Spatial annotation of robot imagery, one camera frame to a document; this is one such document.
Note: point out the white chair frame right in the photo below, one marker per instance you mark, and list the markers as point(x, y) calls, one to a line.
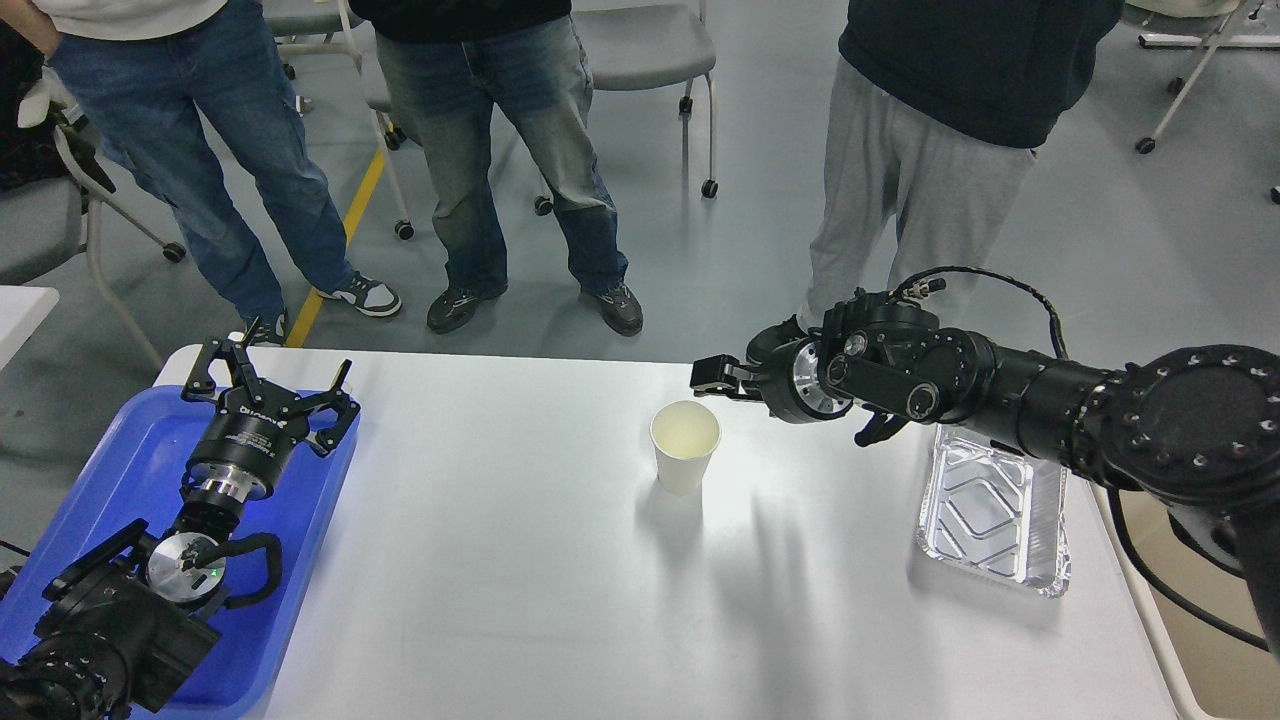
point(1205, 27)

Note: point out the white side table corner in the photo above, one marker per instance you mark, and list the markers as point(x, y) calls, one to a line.
point(23, 309)

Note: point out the aluminium foil tray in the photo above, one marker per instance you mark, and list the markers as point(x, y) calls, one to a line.
point(996, 514)

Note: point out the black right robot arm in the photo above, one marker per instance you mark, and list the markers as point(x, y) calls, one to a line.
point(1196, 429)

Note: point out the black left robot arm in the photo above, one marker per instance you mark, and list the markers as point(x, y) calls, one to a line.
point(170, 579)

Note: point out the person in grey sweatpants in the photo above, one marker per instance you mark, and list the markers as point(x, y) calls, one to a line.
point(937, 113)

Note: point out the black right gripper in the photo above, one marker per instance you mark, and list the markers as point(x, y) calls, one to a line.
point(787, 380)

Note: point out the grey chair left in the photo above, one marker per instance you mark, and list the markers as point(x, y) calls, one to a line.
point(48, 223)

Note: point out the white paper cup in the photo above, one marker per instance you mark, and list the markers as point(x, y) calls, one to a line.
point(684, 435)

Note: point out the person in blue jeans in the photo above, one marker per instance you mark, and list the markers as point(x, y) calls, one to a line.
point(151, 75)

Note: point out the blue plastic tray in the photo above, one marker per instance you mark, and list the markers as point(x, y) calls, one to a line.
point(135, 473)

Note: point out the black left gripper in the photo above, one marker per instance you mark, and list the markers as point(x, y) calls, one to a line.
point(244, 451)

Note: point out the beige plastic bin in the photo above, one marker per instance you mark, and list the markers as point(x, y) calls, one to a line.
point(1210, 675)

